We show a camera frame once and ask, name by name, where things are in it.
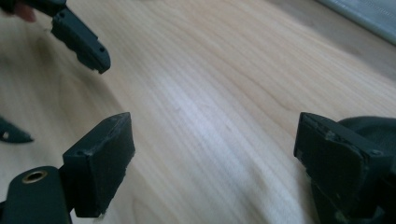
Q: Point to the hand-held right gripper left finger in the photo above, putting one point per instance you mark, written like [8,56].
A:
[96,165]

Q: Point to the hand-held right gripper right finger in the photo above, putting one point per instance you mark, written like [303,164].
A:
[336,161]

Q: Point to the black slipper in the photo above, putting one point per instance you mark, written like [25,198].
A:
[373,130]

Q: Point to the metal shoe rack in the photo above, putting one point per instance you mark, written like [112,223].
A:
[367,15]

